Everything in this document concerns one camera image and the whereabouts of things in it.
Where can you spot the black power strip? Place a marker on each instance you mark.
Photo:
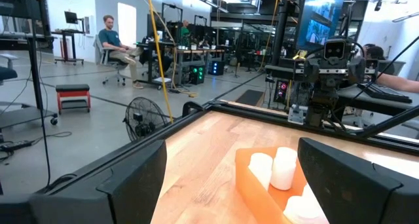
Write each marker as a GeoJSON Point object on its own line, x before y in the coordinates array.
{"type": "Point", "coordinates": [14, 146]}

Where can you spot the black standing desk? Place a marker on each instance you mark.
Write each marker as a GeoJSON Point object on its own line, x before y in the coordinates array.
{"type": "Point", "coordinates": [67, 44]}

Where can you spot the computer tower pink light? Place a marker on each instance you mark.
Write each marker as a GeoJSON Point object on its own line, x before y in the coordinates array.
{"type": "Point", "coordinates": [282, 91]}

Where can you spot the white pill bottle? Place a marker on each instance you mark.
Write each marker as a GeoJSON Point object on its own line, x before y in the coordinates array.
{"type": "Point", "coordinates": [283, 168]}
{"type": "Point", "coordinates": [304, 211]}
{"type": "Point", "coordinates": [261, 168]}

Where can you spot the seated person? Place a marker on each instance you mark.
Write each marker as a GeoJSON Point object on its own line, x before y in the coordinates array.
{"type": "Point", "coordinates": [118, 47]}

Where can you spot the computer tower green lights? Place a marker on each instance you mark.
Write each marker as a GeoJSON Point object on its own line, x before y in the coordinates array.
{"type": "Point", "coordinates": [197, 74]}

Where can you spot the grey arm base bracket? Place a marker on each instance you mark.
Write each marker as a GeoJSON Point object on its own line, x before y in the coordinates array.
{"type": "Point", "coordinates": [297, 114]}

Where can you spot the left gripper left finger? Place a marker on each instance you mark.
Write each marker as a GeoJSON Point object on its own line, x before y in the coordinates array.
{"type": "Point", "coordinates": [82, 204]}

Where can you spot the black table edge frame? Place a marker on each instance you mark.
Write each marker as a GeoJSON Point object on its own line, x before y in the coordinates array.
{"type": "Point", "coordinates": [183, 120]}

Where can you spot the black floor mat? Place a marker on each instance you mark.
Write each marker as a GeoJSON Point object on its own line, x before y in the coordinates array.
{"type": "Point", "coordinates": [250, 97]}

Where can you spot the black keyboard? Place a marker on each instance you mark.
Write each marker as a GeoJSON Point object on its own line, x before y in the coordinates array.
{"type": "Point", "coordinates": [384, 93]}

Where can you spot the computer tower blue lights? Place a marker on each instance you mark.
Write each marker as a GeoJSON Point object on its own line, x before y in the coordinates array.
{"type": "Point", "coordinates": [216, 67]}

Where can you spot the black vertical column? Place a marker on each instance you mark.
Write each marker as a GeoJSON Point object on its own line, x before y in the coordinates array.
{"type": "Point", "coordinates": [281, 30]}

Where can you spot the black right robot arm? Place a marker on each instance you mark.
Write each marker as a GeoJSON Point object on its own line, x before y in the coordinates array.
{"type": "Point", "coordinates": [322, 103]}

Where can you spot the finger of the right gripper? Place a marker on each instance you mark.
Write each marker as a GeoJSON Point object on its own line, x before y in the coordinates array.
{"type": "Point", "coordinates": [311, 70]}
{"type": "Point", "coordinates": [357, 70]}

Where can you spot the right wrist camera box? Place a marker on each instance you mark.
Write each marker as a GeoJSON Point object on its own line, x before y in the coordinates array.
{"type": "Point", "coordinates": [334, 49]}

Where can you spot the person at keyboard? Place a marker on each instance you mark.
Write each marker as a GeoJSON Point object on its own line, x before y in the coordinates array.
{"type": "Point", "coordinates": [393, 76]}

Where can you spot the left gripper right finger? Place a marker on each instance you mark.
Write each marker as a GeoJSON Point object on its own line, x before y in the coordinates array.
{"type": "Point", "coordinates": [357, 194]}

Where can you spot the black diagonal frame strut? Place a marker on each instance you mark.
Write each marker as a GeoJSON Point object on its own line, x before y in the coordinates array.
{"type": "Point", "coordinates": [389, 120]}

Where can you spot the orange plastic basket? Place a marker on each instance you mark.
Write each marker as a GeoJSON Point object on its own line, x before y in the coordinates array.
{"type": "Point", "coordinates": [252, 191]}

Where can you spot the small monitor on stand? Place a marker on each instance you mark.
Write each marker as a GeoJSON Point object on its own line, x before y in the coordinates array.
{"type": "Point", "coordinates": [71, 17]}

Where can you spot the black wheeled equipment cart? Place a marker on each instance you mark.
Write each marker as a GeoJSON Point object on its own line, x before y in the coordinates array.
{"type": "Point", "coordinates": [23, 53]}

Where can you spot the large wall monitor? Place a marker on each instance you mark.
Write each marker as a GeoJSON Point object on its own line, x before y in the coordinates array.
{"type": "Point", "coordinates": [319, 17]}

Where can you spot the grey office chair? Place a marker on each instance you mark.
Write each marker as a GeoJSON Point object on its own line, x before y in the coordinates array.
{"type": "Point", "coordinates": [109, 62]}

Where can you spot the black floor fan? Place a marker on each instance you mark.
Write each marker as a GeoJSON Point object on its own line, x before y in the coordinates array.
{"type": "Point", "coordinates": [144, 119]}

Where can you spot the person in green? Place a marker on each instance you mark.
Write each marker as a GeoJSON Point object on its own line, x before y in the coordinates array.
{"type": "Point", "coordinates": [185, 30]}

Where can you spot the red stool with black seat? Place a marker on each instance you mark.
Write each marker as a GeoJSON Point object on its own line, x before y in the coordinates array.
{"type": "Point", "coordinates": [72, 94]}

